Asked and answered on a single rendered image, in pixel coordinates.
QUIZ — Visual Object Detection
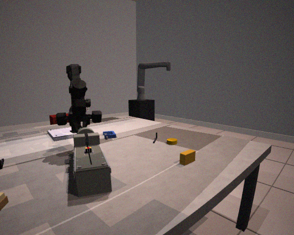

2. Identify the blue c-clamp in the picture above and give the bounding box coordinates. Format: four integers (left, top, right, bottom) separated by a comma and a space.
103, 131, 116, 139

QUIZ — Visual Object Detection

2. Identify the short yellow cylinder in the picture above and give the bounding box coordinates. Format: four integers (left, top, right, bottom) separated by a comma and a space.
167, 139, 177, 144

